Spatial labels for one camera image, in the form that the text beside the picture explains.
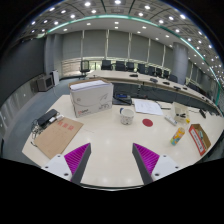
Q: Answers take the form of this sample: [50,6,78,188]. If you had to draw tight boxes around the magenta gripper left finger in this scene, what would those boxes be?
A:
[64,143,91,185]

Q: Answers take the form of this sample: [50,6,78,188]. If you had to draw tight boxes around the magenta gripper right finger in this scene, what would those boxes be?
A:
[132,143,159,185]

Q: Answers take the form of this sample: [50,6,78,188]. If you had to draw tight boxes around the brown paper envelope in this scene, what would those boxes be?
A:
[34,117,83,159]

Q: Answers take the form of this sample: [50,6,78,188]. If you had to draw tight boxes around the red round coaster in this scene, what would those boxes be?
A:
[142,119,153,127]

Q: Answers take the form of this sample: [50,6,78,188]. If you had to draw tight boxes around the white tube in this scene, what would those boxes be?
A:
[164,115,177,126]

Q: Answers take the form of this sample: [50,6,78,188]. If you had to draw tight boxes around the white spotted mug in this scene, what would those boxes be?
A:
[120,108,134,125]

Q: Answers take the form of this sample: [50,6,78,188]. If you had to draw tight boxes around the black power strip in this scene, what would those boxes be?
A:
[37,109,57,126]

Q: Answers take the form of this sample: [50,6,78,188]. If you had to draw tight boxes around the white paper sheets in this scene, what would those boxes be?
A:
[134,99,163,116]

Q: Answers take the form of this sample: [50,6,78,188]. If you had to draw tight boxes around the red and brown carton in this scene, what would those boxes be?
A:
[189,124,211,155]

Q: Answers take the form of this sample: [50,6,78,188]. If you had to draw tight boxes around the clear plastic bag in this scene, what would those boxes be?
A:
[171,102,190,123]

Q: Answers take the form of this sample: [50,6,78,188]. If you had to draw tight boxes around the white cardboard box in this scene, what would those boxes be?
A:
[69,79,113,118]

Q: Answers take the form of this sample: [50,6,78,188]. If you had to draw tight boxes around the black device on table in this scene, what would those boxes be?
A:
[112,96,132,105]

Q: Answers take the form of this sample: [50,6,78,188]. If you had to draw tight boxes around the long curved conference desk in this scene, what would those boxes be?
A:
[87,70,222,114]

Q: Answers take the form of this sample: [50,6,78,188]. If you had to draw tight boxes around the grey box cabinet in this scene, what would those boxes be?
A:
[37,75,53,92]

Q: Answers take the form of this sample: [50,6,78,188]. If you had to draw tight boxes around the black office chair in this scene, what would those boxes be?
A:
[80,60,90,76]

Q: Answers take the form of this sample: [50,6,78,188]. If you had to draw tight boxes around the bundle of cables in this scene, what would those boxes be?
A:
[30,119,44,147]

